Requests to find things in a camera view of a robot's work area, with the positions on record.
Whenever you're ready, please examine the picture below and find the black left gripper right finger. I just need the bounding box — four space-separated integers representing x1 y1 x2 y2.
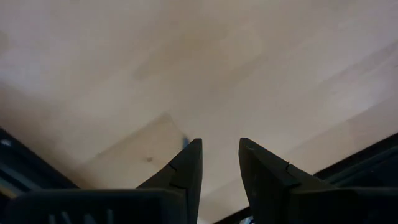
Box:
238 137 335 224

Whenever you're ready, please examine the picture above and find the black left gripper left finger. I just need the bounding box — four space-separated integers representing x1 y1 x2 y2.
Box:
136 138 203 224

